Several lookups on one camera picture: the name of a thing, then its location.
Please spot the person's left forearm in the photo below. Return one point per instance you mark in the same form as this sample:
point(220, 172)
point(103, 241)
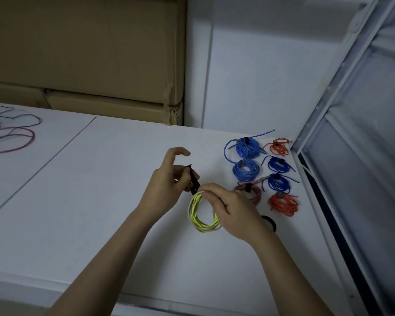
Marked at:
point(102, 269)

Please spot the person's left thumb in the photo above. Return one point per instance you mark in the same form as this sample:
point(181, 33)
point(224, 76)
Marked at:
point(191, 178)

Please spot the flat cardboard box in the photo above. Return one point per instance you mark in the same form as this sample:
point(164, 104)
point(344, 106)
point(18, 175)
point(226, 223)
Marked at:
point(108, 108)
point(13, 93)

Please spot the large cardboard box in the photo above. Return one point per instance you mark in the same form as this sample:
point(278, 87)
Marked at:
point(85, 46)

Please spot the person's left hand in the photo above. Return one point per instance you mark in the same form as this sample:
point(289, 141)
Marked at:
point(159, 194)

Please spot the person's right thumb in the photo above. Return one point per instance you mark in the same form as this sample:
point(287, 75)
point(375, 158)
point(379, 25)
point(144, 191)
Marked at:
point(214, 189)

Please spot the black tape roll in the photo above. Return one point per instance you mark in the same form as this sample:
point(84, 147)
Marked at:
point(272, 223)

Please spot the person's right forearm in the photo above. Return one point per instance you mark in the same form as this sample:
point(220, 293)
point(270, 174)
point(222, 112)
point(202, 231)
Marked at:
point(289, 279)

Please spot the person's right hand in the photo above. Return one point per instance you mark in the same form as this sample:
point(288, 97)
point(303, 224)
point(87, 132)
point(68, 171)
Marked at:
point(238, 213)

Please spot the white metal frame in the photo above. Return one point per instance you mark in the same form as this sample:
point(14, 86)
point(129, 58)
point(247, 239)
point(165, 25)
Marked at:
point(335, 82)

